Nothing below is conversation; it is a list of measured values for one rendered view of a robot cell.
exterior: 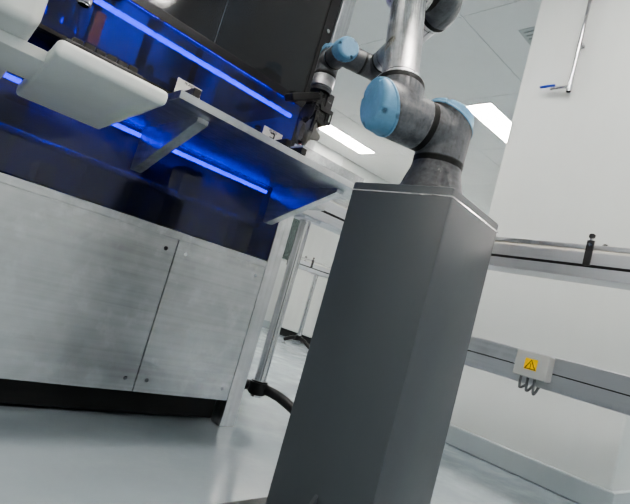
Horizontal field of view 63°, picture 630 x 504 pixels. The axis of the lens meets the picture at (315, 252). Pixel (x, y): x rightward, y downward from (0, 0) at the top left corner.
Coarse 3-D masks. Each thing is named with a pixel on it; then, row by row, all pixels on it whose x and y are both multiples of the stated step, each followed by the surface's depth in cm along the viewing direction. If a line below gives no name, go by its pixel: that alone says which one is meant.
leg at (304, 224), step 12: (300, 216) 213; (300, 228) 214; (300, 240) 214; (300, 252) 214; (288, 264) 213; (288, 276) 212; (288, 288) 212; (288, 300) 212; (276, 312) 211; (276, 324) 210; (276, 336) 210; (264, 348) 209; (264, 360) 208; (264, 372) 208
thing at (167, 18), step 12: (132, 0) 145; (144, 0) 147; (156, 12) 150; (168, 24) 153; (180, 24) 155; (60, 36) 134; (192, 36) 158; (216, 36) 269; (216, 48) 163; (228, 60) 167; (240, 60) 170; (252, 72) 173; (264, 84) 177; (276, 84) 180
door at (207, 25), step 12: (156, 0) 150; (168, 0) 153; (180, 0) 155; (192, 0) 158; (204, 0) 160; (216, 0) 163; (168, 12) 153; (180, 12) 156; (192, 12) 158; (204, 12) 161; (216, 12) 163; (192, 24) 158; (204, 24) 161; (216, 24) 164; (204, 36) 161
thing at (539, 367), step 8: (520, 352) 184; (528, 352) 182; (520, 360) 184; (528, 360) 182; (536, 360) 180; (544, 360) 178; (552, 360) 178; (520, 368) 183; (528, 368) 181; (536, 368) 179; (544, 368) 177; (552, 368) 179; (528, 376) 180; (536, 376) 178; (544, 376) 176
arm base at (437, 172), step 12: (420, 156) 115; (432, 156) 113; (444, 156) 113; (420, 168) 113; (432, 168) 112; (444, 168) 112; (456, 168) 114; (408, 180) 114; (420, 180) 111; (432, 180) 111; (444, 180) 112; (456, 180) 113
